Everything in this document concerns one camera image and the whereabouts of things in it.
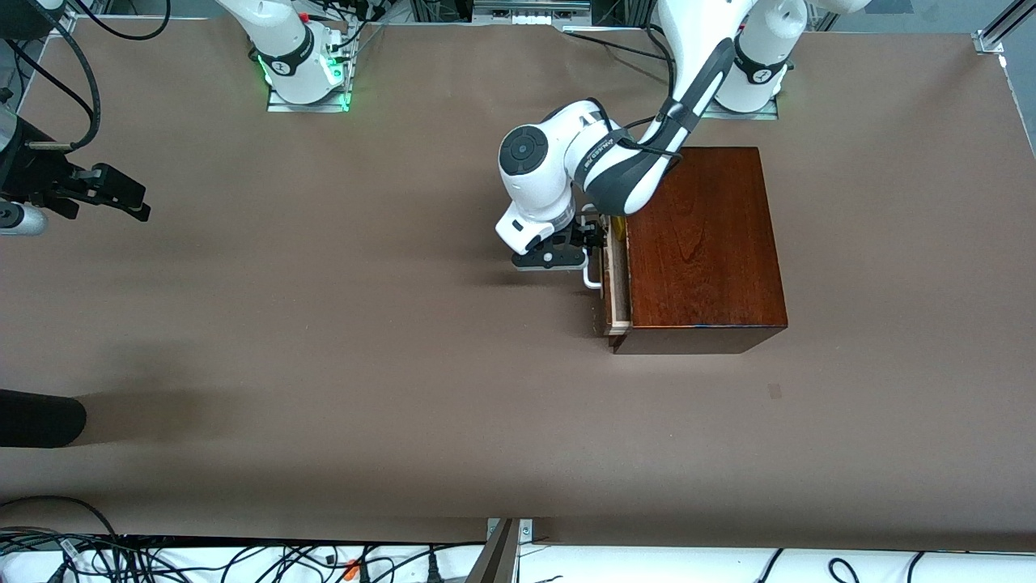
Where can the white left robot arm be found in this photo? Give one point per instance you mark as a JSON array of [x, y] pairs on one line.
[[615, 162]]

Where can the black cylindrical object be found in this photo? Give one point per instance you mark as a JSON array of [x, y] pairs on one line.
[[40, 418]]

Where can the light wooden tray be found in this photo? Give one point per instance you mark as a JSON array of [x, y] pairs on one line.
[[619, 291]]

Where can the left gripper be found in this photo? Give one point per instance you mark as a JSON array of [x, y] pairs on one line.
[[579, 233]]

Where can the white power strip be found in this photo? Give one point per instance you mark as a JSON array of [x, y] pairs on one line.
[[530, 18]]

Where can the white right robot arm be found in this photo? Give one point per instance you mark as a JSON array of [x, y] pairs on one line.
[[283, 48]]

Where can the aluminium frame profile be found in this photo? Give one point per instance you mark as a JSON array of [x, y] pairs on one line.
[[991, 39], [65, 23]]

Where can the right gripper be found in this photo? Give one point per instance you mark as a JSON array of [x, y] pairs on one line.
[[34, 173]]

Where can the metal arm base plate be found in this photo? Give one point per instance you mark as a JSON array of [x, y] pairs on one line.
[[307, 107], [761, 115]]

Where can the dark brown wooden cabinet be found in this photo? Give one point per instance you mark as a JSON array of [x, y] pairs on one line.
[[704, 243]]

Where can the metal table bracket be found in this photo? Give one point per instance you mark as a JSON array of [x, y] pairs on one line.
[[498, 559]]

